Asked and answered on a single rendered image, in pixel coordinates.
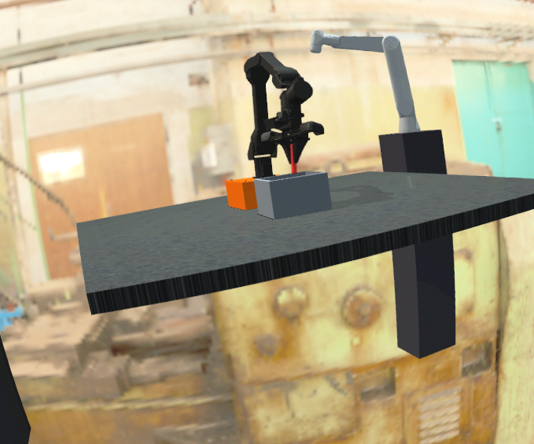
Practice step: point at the red peg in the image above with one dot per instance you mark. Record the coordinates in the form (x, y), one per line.
(294, 169)

